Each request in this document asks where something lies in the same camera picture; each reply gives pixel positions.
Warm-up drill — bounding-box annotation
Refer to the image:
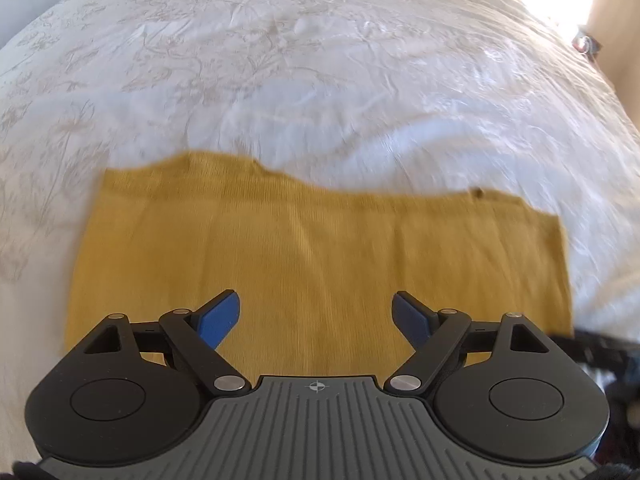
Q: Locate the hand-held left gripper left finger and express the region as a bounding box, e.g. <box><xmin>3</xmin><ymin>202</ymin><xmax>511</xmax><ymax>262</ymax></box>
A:
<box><xmin>82</xmin><ymin>289</ymin><xmax>252</xmax><ymax>398</ymax></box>

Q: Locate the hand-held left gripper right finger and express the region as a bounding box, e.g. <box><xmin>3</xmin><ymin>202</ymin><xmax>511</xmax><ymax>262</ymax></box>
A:
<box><xmin>384</xmin><ymin>290</ymin><xmax>551</xmax><ymax>397</ymax></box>

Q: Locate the yellow knit sweater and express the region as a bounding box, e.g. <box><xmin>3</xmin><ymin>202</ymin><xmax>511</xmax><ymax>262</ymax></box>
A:
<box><xmin>62</xmin><ymin>152</ymin><xmax>575</xmax><ymax>386</ymax></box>

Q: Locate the white floral bedspread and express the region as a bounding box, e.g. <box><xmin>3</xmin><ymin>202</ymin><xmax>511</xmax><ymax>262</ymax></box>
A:
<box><xmin>0</xmin><ymin>0</ymin><xmax>640</xmax><ymax>466</ymax></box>

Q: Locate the dark picture frame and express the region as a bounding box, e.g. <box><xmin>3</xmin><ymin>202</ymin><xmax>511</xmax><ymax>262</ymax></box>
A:
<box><xmin>572</xmin><ymin>27</ymin><xmax>602</xmax><ymax>62</ymax></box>

